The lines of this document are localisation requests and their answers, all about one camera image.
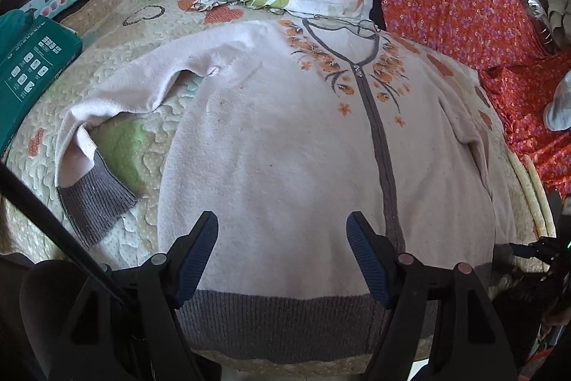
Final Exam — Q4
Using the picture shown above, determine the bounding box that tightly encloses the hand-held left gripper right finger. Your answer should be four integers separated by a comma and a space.
346, 210, 520, 381

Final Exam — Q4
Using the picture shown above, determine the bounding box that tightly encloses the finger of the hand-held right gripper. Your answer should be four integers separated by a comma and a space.
507, 237, 555, 262

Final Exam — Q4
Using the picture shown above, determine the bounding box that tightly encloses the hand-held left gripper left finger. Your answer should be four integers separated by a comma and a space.
49, 210, 221, 381

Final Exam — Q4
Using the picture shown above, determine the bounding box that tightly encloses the pink cardigan with grey trim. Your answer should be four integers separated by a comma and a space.
56, 19, 518, 364

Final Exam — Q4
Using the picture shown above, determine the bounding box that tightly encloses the quilted heart-print bedspread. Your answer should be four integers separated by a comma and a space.
0, 0, 558, 381

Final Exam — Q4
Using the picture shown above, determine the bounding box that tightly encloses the grey sock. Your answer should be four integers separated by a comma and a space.
543, 71, 571, 131

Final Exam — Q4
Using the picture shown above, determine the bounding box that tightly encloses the teal cardboard box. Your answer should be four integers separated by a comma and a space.
0, 12, 84, 154

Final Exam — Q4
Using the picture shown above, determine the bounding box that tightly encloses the orange floral cloth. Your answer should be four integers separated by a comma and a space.
368, 0, 571, 201

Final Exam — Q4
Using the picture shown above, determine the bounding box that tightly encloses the black cable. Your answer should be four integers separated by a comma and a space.
0, 162, 128, 304

